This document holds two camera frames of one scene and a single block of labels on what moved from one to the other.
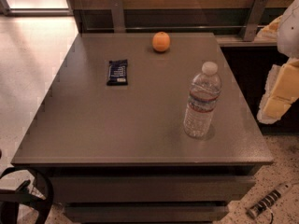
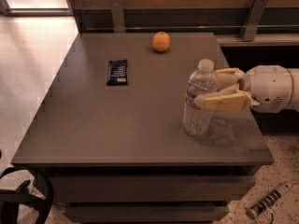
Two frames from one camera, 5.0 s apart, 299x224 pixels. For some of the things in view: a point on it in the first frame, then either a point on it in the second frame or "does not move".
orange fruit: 161,41 does not move
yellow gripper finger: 281,91 -> 226,100
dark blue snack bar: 118,73 does not move
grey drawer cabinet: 119,152 does not move
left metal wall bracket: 117,10 does not move
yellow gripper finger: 270,32 -> 228,77
